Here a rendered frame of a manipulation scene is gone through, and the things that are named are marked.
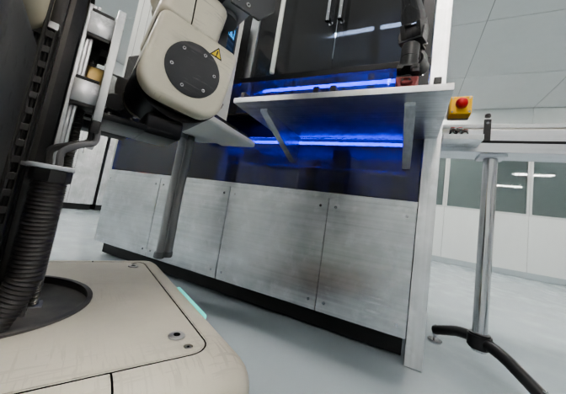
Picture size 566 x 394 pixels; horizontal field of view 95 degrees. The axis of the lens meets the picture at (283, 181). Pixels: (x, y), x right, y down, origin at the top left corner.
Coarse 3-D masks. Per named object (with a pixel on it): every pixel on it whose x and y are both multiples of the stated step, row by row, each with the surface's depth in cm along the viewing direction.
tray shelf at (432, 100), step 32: (288, 96) 87; (320, 96) 82; (352, 96) 78; (384, 96) 75; (416, 96) 73; (448, 96) 70; (320, 128) 111; (352, 128) 105; (384, 128) 100; (416, 128) 95
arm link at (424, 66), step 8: (424, 24) 84; (424, 32) 85; (400, 40) 89; (408, 40) 87; (416, 40) 86; (424, 40) 85; (424, 48) 89; (424, 56) 89; (424, 64) 89; (424, 72) 92
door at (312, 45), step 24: (288, 0) 147; (312, 0) 139; (336, 0) 133; (264, 24) 151; (288, 24) 144; (312, 24) 137; (336, 24) 131; (264, 48) 148; (288, 48) 141; (312, 48) 134; (264, 72) 145; (288, 72) 138
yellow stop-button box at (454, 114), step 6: (468, 96) 100; (450, 102) 103; (468, 102) 99; (450, 108) 102; (456, 108) 101; (468, 108) 99; (450, 114) 102; (456, 114) 101; (462, 114) 100; (468, 114) 100
